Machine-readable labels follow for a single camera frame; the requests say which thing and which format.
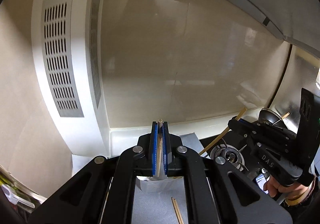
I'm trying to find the textured foil wall panel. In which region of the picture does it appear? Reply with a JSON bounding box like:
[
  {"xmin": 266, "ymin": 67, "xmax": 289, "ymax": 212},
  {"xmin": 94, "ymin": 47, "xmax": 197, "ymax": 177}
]
[{"xmin": 271, "ymin": 46, "xmax": 320, "ymax": 137}]

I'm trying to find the grey textured mat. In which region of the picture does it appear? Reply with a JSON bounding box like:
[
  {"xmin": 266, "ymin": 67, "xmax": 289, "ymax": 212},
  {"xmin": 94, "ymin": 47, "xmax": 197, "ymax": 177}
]
[{"xmin": 131, "ymin": 132, "xmax": 201, "ymax": 224}]

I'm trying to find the black gas stove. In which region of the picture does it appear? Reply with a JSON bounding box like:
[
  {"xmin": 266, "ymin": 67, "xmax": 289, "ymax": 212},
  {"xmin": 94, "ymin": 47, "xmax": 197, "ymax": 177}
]
[{"xmin": 198, "ymin": 119, "xmax": 275, "ymax": 191}]

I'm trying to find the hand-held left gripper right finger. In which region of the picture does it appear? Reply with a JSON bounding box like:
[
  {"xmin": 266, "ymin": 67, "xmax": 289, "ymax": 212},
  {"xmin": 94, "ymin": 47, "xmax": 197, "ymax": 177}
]
[{"xmin": 162, "ymin": 121, "xmax": 293, "ymax": 224}]

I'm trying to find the gas stove burner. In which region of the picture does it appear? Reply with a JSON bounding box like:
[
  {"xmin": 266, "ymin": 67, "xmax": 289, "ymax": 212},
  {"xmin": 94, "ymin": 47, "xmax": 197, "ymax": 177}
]
[{"xmin": 209, "ymin": 144, "xmax": 248, "ymax": 172}]

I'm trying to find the beige bracelet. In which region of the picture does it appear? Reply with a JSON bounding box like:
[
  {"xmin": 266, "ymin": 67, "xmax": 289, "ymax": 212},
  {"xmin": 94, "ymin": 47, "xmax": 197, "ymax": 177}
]
[{"xmin": 284, "ymin": 184, "xmax": 317, "ymax": 206}]

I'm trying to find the smartphone with lit screen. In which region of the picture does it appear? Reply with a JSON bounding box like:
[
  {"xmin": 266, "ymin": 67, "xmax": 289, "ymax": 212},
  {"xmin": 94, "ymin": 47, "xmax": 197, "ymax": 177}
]
[{"xmin": 255, "ymin": 173, "xmax": 271, "ymax": 192}]

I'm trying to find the large grey vent grille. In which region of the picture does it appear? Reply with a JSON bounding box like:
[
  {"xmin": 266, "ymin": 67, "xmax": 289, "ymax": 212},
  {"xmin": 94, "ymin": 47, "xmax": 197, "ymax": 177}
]
[{"xmin": 41, "ymin": 0, "xmax": 85, "ymax": 118}]

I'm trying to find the person's right hand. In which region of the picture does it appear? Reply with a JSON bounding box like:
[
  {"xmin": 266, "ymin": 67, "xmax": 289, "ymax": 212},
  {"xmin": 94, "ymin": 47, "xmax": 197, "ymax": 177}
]
[{"xmin": 264, "ymin": 175, "xmax": 316, "ymax": 206}]

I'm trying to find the single wooden chopstick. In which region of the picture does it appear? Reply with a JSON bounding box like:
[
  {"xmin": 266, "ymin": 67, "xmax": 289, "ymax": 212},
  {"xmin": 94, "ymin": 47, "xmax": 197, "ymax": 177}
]
[
  {"xmin": 199, "ymin": 107, "xmax": 248, "ymax": 157},
  {"xmin": 157, "ymin": 118, "xmax": 164, "ymax": 175}
]

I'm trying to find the bundle of wooden chopsticks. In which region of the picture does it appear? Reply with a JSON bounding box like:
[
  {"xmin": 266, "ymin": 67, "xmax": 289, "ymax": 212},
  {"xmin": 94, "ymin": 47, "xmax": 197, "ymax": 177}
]
[{"xmin": 171, "ymin": 197, "xmax": 185, "ymax": 224}]

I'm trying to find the white lamp-print mat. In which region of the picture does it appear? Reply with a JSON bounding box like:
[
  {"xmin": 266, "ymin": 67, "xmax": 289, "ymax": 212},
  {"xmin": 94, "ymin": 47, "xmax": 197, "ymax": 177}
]
[{"xmin": 72, "ymin": 154, "xmax": 110, "ymax": 178}]

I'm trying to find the narrow grey vent grille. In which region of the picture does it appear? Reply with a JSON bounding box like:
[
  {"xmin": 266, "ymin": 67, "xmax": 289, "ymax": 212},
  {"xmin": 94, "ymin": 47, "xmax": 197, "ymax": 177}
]
[{"xmin": 89, "ymin": 0, "xmax": 102, "ymax": 110}]

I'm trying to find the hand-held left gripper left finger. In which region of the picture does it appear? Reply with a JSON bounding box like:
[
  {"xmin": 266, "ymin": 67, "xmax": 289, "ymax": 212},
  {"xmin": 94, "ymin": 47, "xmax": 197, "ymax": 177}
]
[{"xmin": 27, "ymin": 121, "xmax": 160, "ymax": 224}]

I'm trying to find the black wok with wooden handle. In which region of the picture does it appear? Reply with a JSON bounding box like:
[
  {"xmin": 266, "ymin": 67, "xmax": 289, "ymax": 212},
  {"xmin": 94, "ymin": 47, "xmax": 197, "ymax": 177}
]
[{"xmin": 258, "ymin": 108, "xmax": 291, "ymax": 130}]

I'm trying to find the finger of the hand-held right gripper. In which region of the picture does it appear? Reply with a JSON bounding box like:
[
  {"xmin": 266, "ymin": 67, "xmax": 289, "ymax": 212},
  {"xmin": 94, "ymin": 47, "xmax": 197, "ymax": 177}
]
[
  {"xmin": 228, "ymin": 120, "xmax": 263, "ymax": 149},
  {"xmin": 234, "ymin": 117, "xmax": 297, "ymax": 141}
]

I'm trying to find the clear plastic utensil holder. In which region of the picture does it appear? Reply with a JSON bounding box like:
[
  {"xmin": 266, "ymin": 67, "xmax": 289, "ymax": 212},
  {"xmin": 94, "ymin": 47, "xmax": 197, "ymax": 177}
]
[{"xmin": 136, "ymin": 175, "xmax": 185, "ymax": 196}]

